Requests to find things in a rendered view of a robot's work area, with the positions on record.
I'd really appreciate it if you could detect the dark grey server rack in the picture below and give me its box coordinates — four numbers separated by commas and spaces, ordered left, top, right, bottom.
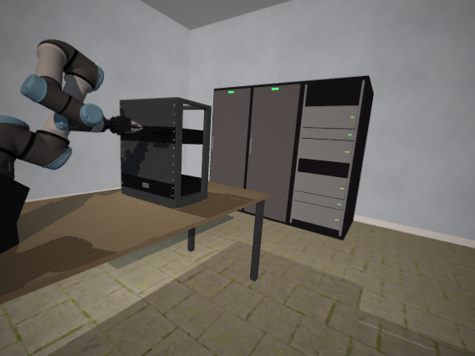
120, 97, 212, 210

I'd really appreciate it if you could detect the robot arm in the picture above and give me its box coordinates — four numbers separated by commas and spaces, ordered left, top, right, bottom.
0, 39, 104, 180

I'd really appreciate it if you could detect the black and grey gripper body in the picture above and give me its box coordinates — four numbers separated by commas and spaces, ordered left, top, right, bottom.
100, 117, 131, 134

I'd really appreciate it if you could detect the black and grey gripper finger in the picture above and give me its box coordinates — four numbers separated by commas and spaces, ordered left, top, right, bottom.
116, 116, 143, 128
117, 128, 143, 135

